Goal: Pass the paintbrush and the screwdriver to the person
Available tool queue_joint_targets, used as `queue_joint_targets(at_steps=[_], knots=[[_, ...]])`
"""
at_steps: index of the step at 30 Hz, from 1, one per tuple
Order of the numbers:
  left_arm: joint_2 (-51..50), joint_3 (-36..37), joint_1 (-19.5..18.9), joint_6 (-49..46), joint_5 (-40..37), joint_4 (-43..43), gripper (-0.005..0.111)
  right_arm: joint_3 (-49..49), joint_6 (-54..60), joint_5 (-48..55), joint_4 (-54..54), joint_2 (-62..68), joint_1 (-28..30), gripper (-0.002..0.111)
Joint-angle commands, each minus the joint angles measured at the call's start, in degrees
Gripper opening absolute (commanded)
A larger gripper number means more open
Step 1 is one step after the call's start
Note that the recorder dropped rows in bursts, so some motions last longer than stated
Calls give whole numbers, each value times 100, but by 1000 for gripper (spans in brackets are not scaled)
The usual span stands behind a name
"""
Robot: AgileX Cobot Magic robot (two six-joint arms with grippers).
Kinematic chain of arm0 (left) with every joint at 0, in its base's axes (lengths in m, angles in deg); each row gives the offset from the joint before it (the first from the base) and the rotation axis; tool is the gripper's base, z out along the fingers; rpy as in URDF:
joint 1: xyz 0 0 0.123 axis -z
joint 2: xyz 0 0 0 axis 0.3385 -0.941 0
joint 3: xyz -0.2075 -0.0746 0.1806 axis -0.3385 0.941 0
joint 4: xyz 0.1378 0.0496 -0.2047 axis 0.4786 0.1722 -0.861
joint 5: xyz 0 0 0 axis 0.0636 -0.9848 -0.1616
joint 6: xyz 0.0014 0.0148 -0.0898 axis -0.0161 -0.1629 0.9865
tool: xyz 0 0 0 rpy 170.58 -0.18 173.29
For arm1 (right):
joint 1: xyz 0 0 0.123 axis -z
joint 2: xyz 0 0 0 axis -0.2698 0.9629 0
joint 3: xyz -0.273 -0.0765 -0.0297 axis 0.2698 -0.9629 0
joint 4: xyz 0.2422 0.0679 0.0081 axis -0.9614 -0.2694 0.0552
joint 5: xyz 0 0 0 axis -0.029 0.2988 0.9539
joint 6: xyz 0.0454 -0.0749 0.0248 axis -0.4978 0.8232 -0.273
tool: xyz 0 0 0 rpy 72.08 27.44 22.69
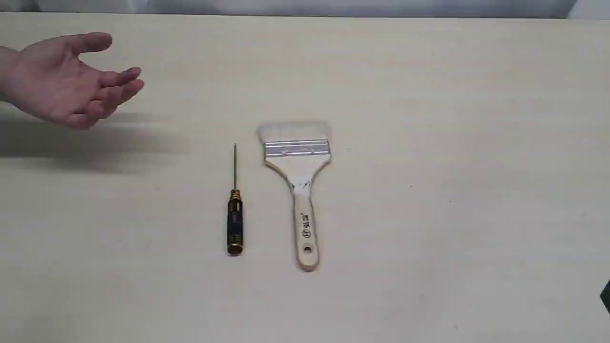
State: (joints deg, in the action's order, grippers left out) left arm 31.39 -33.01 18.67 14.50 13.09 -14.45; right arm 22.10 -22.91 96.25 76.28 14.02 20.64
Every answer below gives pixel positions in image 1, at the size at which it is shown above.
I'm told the person's bare open hand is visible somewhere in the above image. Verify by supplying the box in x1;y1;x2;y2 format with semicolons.
0;32;144;130

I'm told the wide wooden-handled paint brush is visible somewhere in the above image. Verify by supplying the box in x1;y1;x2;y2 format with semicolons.
257;121;332;272

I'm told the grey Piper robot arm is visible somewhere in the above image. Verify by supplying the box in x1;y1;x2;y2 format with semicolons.
600;281;610;314

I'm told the black and gold screwdriver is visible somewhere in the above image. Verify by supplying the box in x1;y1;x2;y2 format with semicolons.
227;144;244;256

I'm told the white backdrop curtain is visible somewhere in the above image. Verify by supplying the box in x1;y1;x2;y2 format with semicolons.
1;0;610;20

